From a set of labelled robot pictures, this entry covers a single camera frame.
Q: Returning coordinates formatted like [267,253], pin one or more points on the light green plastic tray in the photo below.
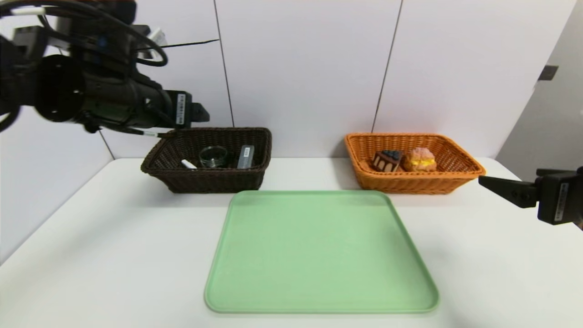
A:
[319,255]

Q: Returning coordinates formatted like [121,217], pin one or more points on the dark brown wicker basket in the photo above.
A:
[214,180]

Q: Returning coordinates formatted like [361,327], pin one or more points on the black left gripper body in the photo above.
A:
[181,109]

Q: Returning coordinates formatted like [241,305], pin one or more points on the orange wicker basket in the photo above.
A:
[410,182]

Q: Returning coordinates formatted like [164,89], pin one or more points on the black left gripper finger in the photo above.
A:
[200,114]

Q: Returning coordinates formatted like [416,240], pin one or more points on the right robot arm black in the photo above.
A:
[580,218]

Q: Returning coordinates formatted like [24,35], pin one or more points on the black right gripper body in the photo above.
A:
[559,197]

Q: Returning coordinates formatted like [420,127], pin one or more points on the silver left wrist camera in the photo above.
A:
[155,41]

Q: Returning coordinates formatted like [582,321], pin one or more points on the white marker pen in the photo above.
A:
[187,164]

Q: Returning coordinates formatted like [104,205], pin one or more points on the cream puff pastry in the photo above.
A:
[421,159]

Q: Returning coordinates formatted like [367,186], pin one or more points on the chocolate blueberry cake slice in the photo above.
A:
[387,161]

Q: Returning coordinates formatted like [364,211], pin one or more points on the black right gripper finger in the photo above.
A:
[508,190]

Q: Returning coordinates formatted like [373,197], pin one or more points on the dark wall fixture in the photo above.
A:
[547,73]

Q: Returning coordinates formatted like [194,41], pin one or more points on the glass cup with black holder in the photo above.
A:
[213,157]

